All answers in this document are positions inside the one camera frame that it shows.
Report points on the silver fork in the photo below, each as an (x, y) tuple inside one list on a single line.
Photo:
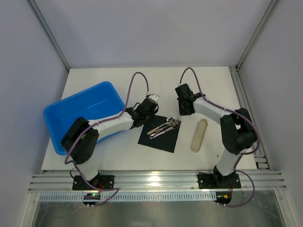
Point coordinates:
[(164, 128)]

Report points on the silver knife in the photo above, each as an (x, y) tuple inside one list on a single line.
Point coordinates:
[(154, 135)]

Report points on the frame post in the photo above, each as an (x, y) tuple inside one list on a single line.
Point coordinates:
[(269, 11), (48, 32)]

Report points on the aluminium rail frame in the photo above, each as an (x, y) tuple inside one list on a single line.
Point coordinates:
[(151, 181)]

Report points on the black paper napkin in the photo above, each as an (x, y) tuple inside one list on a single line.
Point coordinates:
[(165, 142)]

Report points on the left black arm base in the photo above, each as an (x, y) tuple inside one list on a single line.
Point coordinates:
[(104, 182)]

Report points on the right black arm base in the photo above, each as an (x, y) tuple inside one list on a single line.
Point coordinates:
[(216, 181)]

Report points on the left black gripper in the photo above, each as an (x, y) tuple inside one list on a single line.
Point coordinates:
[(147, 116)]

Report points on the right frame post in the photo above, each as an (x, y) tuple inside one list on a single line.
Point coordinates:
[(269, 11)]

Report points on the blue plastic bin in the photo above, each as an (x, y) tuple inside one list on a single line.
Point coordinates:
[(96, 102)]

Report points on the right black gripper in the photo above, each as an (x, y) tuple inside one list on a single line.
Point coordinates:
[(185, 107)]

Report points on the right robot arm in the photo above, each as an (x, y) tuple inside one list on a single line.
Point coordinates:
[(237, 133)]

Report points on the left frame post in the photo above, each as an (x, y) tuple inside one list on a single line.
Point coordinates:
[(48, 32)]

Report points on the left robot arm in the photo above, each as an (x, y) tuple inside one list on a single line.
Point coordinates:
[(81, 138)]

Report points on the slotted cable duct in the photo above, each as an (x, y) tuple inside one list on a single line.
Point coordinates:
[(128, 196)]

